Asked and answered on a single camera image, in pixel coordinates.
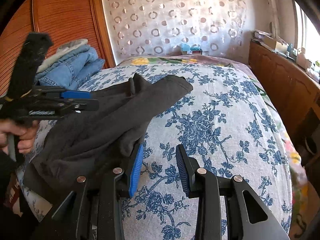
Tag black pants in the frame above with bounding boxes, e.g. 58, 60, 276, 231
23, 74, 193, 202

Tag person's left hand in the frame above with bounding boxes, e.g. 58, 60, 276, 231
1, 119, 39, 154

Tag folded blue jeans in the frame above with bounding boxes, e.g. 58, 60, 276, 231
34, 45, 105, 90

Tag blue floral bedspread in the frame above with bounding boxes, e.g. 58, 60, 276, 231
17, 62, 293, 240

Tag colourful flower blanket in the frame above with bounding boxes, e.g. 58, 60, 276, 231
120, 55, 308, 213

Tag cardboard box with blue bag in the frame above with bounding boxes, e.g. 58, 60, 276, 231
180, 43, 203, 55

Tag wooden sideboard cabinet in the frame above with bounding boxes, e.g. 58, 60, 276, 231
248, 41, 319, 142

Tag cardboard box on sideboard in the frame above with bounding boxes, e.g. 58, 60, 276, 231
263, 36, 288, 54

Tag circle-pattern sheer curtain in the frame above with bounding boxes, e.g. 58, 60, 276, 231
103, 0, 247, 61

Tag tied side curtain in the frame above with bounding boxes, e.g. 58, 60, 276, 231
268, 0, 281, 37

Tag window with brown frame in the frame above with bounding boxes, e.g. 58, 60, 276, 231
291, 0, 319, 61

